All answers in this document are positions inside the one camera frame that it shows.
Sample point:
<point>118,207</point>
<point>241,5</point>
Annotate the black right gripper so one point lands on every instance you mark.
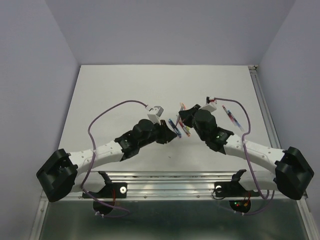
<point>188,114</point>

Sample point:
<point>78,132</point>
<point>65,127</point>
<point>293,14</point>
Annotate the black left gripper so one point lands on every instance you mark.
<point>166,134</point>

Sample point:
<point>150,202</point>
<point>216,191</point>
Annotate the grey purple marker pen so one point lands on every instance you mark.
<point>178,116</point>

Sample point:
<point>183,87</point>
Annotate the blue green pen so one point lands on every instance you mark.
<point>176,130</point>

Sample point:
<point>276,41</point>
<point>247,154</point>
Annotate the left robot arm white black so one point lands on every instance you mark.
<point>58,174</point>

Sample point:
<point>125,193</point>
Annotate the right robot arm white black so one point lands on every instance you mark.
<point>286,171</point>

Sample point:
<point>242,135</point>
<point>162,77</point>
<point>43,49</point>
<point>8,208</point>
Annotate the dark orange tipped pen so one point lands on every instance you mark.
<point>186,130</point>

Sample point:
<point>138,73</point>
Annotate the blue capped pen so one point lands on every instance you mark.
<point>238,124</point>

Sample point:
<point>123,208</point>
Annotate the pink red capped pen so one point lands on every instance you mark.
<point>229,115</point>

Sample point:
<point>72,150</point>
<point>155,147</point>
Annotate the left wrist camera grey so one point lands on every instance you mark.
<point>154,113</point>

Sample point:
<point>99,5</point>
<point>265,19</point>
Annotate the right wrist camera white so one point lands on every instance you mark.
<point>210,105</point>

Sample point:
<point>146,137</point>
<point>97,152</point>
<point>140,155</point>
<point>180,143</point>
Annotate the aluminium front rail frame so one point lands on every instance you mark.
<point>175,206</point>

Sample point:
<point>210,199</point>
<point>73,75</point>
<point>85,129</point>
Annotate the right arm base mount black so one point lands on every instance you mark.
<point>233,189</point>

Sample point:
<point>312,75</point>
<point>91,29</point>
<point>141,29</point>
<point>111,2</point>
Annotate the aluminium right side rail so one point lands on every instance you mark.
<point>262,100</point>

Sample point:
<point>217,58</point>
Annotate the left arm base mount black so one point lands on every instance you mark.
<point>104,200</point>

